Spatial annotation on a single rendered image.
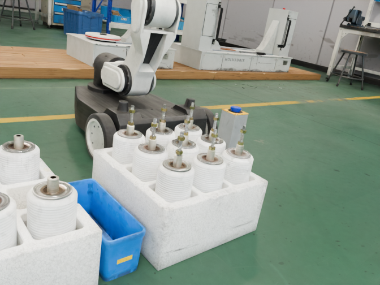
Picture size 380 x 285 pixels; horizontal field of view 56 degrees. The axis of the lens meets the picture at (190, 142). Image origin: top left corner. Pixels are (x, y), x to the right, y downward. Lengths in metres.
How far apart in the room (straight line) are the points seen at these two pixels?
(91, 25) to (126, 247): 4.83
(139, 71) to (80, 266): 1.01
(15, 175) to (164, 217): 0.37
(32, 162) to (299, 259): 0.79
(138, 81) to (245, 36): 6.10
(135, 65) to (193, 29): 2.21
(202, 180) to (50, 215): 0.42
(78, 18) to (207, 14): 2.30
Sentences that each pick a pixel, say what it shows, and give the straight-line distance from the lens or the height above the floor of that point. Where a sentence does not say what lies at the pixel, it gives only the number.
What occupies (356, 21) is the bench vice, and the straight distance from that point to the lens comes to 5.55.
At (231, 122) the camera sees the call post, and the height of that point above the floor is 0.28.
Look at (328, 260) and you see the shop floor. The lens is 1.20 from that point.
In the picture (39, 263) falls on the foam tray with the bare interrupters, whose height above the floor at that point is 0.15.
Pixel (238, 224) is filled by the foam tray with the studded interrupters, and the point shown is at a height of 0.05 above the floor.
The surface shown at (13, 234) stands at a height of 0.19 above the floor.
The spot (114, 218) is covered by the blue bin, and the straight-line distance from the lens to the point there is 1.02.
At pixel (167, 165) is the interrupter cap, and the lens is 0.92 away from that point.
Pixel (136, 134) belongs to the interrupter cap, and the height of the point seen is 0.25.
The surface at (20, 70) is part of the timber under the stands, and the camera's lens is 2.79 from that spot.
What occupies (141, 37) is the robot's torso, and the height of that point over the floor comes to 0.49.
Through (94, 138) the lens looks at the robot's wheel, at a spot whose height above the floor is 0.09.
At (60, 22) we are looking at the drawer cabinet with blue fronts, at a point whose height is 0.11.
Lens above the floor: 0.63
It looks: 20 degrees down
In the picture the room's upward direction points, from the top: 9 degrees clockwise
